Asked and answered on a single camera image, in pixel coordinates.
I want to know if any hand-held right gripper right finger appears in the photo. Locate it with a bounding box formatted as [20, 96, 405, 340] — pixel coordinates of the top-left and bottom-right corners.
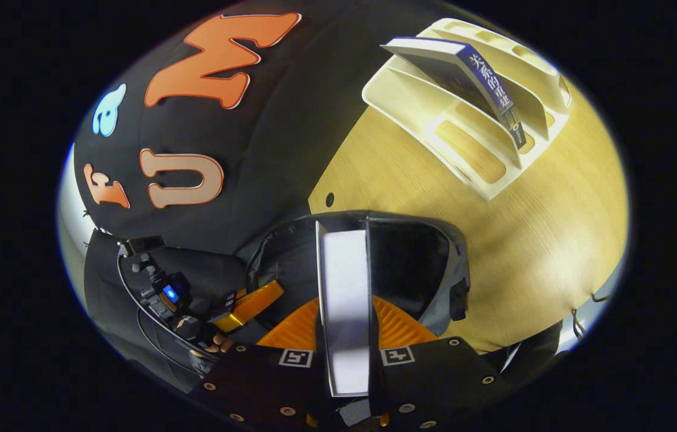
[368, 294, 513, 430]

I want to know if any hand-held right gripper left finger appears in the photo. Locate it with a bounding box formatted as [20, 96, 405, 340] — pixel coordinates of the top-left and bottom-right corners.
[188, 297, 339, 432]

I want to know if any grey cover book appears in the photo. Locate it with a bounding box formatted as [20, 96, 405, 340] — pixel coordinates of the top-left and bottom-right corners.
[315, 219, 375, 400]

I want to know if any grey schoolbag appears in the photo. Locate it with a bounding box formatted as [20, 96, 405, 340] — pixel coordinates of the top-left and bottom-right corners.
[236, 210, 472, 337]

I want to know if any white bookshelf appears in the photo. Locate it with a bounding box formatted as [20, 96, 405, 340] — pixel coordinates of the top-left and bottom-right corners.
[362, 18, 573, 202]

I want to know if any blue cover book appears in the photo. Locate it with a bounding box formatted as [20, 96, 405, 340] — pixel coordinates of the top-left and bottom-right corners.
[381, 36, 528, 151]

